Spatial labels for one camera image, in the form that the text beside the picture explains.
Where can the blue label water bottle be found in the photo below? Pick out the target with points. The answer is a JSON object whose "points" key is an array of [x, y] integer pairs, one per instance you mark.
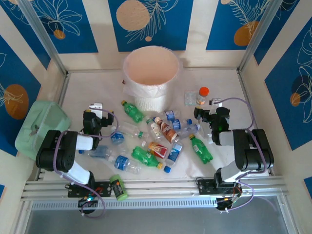
{"points": [[169, 115], [176, 124], [122, 162], [117, 137]]}

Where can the clear bottle with blue cap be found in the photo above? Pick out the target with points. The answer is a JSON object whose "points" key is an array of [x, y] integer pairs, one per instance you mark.
{"points": [[187, 130]]}

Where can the clear bottle with green cap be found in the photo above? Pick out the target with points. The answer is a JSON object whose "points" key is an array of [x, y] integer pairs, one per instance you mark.
{"points": [[129, 129]]}

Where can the green plastic soda bottle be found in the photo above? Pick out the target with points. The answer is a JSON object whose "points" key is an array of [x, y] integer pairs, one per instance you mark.
{"points": [[134, 113], [143, 156], [201, 151]]}

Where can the crushed clear plastic bottle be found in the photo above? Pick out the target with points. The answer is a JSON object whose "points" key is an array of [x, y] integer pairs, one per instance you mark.
{"points": [[100, 152]]}

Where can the brown chocolate drink bottle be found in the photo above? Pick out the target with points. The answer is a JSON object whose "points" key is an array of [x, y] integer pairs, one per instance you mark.
{"points": [[167, 130]]}

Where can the blue white label bottle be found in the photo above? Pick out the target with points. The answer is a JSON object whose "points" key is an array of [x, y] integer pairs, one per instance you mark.
{"points": [[175, 152]]}

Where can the white label tea bottle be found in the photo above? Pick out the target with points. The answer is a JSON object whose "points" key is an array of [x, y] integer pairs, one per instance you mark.
{"points": [[156, 130]]}

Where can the red label drink bottle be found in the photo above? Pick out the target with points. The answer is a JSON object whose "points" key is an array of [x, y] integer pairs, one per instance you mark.
{"points": [[159, 150]]}

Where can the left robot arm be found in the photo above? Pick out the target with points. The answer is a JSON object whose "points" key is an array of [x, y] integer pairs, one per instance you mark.
{"points": [[53, 156]]}

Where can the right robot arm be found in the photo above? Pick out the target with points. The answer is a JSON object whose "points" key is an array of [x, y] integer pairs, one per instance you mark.
{"points": [[253, 151]]}

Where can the translucent plastic bin liner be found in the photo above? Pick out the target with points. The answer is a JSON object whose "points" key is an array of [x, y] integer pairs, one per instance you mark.
{"points": [[141, 90]]}

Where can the white ribbed waste bin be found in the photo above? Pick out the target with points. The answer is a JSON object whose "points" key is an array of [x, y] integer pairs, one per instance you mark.
{"points": [[151, 104]]}

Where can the small clear plastic packet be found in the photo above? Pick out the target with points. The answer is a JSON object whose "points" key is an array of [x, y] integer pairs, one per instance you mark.
{"points": [[190, 98]]}

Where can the orange capped pill bottle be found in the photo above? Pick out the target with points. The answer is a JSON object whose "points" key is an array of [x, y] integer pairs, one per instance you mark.
{"points": [[202, 96]]}

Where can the green plastic container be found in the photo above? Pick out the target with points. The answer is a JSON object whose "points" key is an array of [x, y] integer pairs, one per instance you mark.
{"points": [[46, 114]]}

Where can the green cylinder with black label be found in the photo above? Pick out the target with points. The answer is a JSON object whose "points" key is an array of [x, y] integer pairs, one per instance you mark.
{"points": [[119, 187]]}

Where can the small controller circuit board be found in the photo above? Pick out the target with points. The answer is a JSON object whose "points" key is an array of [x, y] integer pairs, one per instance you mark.
{"points": [[225, 203], [87, 199]]}

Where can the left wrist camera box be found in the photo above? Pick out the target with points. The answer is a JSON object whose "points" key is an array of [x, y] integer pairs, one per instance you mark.
{"points": [[96, 106]]}

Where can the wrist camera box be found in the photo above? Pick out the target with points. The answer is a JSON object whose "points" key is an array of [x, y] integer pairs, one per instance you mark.
{"points": [[96, 106], [215, 102]]}

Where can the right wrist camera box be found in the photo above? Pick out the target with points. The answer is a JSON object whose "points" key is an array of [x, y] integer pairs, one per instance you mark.
{"points": [[215, 102]]}

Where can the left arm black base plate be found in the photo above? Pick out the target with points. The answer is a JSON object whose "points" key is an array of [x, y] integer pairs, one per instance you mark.
{"points": [[104, 189]]}

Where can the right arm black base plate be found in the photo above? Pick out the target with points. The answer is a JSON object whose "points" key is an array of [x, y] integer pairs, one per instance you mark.
{"points": [[206, 186]]}

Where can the aluminium front frame rail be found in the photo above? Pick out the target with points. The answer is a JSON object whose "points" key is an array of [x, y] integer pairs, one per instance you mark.
{"points": [[158, 189]]}

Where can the aluminium corner post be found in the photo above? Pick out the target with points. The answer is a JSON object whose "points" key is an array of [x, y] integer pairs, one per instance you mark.
{"points": [[41, 31], [258, 36]]}

